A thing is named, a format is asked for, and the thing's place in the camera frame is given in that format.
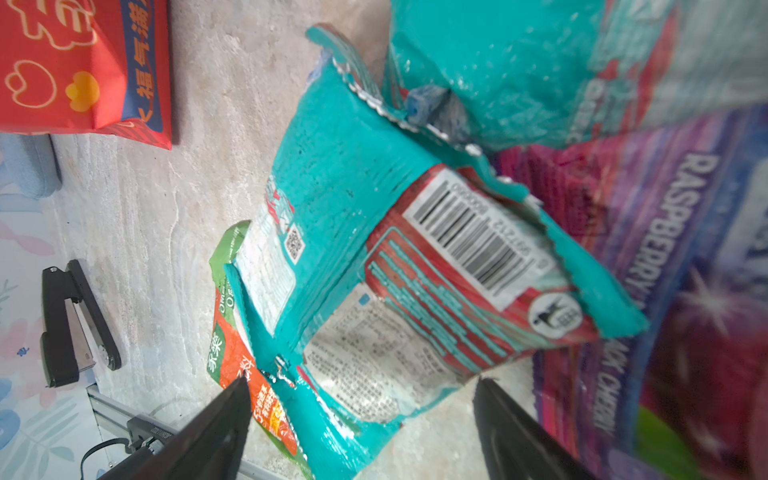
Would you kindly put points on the blue grey object behind arm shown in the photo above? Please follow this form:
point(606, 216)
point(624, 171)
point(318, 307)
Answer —
point(30, 163)

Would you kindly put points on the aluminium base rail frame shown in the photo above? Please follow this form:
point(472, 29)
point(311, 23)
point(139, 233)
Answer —
point(156, 429)

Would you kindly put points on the orange green noodle packet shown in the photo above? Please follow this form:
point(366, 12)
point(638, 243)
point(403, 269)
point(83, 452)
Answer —
point(230, 357)

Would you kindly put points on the red paper gift bag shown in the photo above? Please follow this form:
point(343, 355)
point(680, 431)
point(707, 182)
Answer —
point(80, 67)

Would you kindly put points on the black stapler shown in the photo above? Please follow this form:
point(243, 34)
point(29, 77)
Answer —
point(76, 334)

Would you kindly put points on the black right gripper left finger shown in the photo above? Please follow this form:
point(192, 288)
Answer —
point(204, 438)

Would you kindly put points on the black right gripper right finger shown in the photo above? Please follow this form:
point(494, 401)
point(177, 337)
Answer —
point(513, 444)

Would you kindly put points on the purple Fox's berries candy bag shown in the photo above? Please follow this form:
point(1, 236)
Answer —
point(679, 216)

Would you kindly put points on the teal snack bag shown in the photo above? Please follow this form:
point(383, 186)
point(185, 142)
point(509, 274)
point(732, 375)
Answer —
point(385, 268)
point(501, 74)

